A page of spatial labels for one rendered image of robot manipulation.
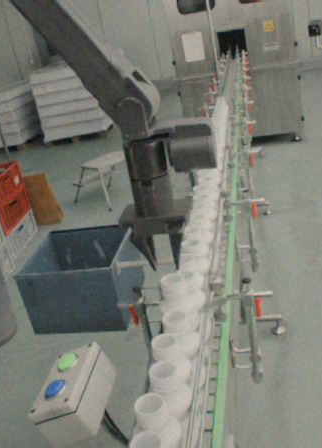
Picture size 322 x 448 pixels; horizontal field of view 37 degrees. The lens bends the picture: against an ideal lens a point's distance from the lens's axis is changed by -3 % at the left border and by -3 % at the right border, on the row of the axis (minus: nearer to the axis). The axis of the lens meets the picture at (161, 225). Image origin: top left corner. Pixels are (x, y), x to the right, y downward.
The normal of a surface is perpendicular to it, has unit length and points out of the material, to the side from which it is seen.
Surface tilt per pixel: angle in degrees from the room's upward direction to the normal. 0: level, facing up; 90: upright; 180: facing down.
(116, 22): 90
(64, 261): 90
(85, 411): 70
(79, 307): 90
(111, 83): 90
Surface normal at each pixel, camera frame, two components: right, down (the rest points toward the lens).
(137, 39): -0.15, 0.43
